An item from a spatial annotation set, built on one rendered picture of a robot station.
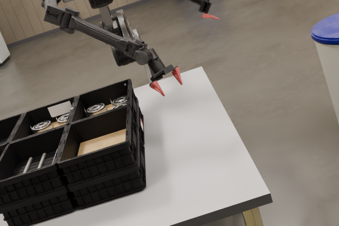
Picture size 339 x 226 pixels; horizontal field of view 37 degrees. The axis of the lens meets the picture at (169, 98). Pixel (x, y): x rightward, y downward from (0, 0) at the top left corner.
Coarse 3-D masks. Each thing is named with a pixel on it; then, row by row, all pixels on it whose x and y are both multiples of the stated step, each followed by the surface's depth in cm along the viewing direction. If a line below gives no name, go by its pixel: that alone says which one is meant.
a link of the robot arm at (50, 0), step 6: (48, 0) 252; (54, 0) 257; (42, 6) 267; (48, 6) 233; (54, 6) 236; (48, 12) 237; (54, 12) 234; (60, 12) 233; (66, 12) 233; (48, 18) 235; (54, 18) 234; (60, 18) 234; (66, 18) 234; (54, 24) 235; (60, 24) 235; (66, 24) 235
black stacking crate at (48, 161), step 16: (64, 128) 234; (16, 144) 235; (32, 144) 236; (48, 144) 236; (16, 160) 237; (32, 160) 236; (48, 160) 230; (0, 176) 214; (48, 176) 200; (64, 176) 208; (0, 192) 202; (16, 192) 201; (32, 192) 202; (48, 192) 202
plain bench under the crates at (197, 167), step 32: (160, 96) 299; (192, 96) 283; (160, 128) 257; (192, 128) 245; (224, 128) 234; (160, 160) 225; (192, 160) 216; (224, 160) 207; (160, 192) 200; (192, 192) 193; (224, 192) 186; (256, 192) 180; (0, 224) 216; (32, 224) 208; (64, 224) 200; (96, 224) 193; (128, 224) 186; (160, 224) 180; (192, 224) 178; (256, 224) 187
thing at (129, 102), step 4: (124, 80) 271; (128, 80) 268; (112, 84) 271; (116, 84) 270; (128, 84) 262; (100, 88) 271; (128, 88) 256; (88, 92) 271; (128, 92) 250; (128, 96) 245; (76, 100) 264; (128, 100) 239; (76, 104) 258; (128, 104) 234; (76, 108) 254; (116, 108) 234; (72, 112) 248; (104, 112) 234; (72, 116) 244; (92, 116) 235; (72, 120) 239; (80, 120) 235
